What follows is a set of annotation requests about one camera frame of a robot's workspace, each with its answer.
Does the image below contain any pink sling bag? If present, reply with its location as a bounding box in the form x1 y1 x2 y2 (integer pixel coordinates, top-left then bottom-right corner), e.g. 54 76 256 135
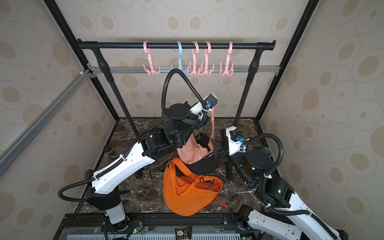
177 107 215 165

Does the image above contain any orange sling bag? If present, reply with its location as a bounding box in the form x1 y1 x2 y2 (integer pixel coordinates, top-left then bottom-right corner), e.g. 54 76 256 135
163 157 223 217

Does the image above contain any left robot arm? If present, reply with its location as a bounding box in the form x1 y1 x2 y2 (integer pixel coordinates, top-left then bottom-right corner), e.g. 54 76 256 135
58 69 218 225

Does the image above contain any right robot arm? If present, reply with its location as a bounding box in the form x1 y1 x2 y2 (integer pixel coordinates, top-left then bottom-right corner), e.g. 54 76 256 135
213 127 349 240

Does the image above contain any black bag right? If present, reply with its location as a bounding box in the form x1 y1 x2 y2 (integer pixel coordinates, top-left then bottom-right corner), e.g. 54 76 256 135
175 132 226 176

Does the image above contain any pink hook middle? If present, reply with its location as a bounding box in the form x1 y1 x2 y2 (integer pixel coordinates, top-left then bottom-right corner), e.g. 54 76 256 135
187 41 200 76

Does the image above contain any pink hook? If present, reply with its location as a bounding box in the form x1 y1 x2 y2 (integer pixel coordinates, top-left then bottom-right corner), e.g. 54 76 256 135
143 41 161 76
220 42 234 76
199 42 215 77
187 41 200 76

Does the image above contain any pink hook far left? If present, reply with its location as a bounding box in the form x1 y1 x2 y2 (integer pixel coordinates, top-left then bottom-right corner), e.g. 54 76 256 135
143 41 161 76

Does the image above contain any light blue hook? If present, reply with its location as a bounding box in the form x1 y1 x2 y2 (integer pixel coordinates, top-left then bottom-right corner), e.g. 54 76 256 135
177 41 187 74

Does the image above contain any pink hook far right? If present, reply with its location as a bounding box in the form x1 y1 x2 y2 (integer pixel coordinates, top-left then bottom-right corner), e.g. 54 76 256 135
220 42 234 76

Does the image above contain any grey-blue cup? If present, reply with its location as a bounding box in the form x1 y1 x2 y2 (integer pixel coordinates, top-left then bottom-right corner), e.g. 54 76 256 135
262 147 273 158

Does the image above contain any small snack packet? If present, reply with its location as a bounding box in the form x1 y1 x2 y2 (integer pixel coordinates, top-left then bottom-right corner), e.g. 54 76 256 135
175 226 193 240

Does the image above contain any black clothes rack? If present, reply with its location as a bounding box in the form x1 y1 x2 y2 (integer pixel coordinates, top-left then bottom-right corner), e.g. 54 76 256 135
77 38 277 181

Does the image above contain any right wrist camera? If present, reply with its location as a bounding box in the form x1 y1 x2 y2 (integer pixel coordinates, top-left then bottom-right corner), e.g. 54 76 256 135
226 126 247 156

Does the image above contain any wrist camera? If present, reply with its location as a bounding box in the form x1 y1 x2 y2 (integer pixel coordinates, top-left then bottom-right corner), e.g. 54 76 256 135
226 126 247 156
190 93 218 119

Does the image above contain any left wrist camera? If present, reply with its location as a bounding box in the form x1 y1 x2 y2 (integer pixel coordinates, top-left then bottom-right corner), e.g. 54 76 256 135
190 93 218 119

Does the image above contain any brown strap bag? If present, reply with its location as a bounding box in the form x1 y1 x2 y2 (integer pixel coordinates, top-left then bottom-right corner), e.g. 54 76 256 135
148 151 178 182

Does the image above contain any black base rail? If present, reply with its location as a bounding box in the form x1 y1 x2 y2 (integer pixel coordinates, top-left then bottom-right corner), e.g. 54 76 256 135
54 213 261 240

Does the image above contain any aluminium rail back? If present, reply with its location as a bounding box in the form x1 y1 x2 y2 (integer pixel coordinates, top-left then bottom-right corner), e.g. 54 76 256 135
87 64 281 75

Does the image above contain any aluminium rail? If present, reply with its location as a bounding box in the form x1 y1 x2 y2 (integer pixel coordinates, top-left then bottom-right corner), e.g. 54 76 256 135
1 69 91 175
87 64 281 75

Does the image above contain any aluminium rail left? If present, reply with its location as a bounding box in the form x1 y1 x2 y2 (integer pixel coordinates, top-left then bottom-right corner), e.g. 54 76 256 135
1 69 91 175

